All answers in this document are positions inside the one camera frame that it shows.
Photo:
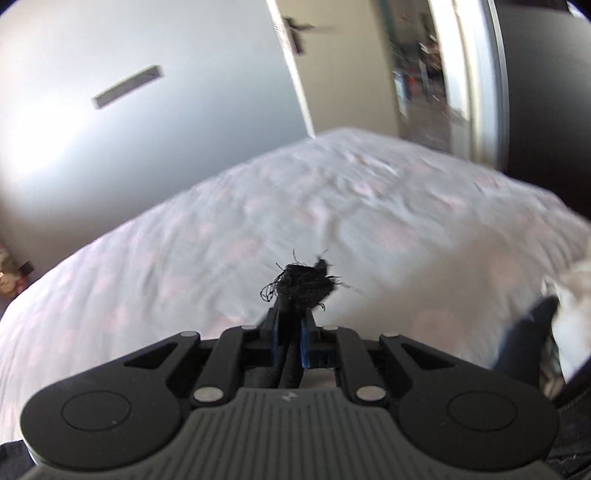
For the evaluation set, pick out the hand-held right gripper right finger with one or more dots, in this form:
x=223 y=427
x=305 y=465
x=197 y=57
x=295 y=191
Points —
x=304 y=344

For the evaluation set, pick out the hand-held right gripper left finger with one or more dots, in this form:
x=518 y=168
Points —
x=277 y=341

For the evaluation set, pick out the black pants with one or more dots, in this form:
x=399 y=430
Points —
x=300 y=286

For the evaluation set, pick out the white floral bed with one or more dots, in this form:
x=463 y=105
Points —
x=184 y=240

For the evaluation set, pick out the dark cloth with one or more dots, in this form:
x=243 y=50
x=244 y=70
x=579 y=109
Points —
x=531 y=332

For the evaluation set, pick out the white door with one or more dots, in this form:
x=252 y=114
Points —
x=351 y=83

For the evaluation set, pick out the white cloth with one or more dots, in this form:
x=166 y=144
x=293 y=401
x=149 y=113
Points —
x=570 y=318

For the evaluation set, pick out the column of plush toys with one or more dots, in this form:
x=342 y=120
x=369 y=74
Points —
x=9 y=272

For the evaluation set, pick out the dark panel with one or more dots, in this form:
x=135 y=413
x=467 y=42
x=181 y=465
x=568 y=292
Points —
x=545 y=92

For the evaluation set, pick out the dark wall strip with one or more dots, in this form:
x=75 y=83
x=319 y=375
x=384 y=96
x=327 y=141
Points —
x=129 y=86

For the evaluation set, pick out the white door frame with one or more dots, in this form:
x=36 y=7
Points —
x=480 y=92

